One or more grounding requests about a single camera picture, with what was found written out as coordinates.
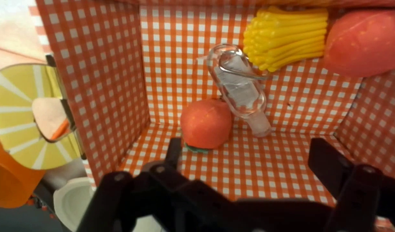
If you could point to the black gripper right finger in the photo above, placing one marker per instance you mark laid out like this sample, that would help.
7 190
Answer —
364 201

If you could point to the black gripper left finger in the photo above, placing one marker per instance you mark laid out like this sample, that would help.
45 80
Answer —
140 201

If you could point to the plush strawberry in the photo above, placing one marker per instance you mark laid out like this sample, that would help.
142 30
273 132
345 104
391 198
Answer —
364 43
207 124

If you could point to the red checkered fruit box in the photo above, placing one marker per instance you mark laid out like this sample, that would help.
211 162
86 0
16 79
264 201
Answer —
269 172

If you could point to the dark inset sink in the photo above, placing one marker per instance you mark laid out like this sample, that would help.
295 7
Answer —
17 221

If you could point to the orange plastic cup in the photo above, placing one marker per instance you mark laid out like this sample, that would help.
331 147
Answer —
12 185

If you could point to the clear sanitizer bottle with carabiner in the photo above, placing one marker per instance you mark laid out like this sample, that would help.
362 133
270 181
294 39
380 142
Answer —
242 91

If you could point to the yellow toy lemon slice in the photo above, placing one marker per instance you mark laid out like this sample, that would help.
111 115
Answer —
12 98

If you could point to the yellow toy fries bundle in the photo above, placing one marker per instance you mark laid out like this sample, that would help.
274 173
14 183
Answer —
287 39

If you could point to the peach cloth napkin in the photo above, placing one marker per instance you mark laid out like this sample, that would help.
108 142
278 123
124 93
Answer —
12 39

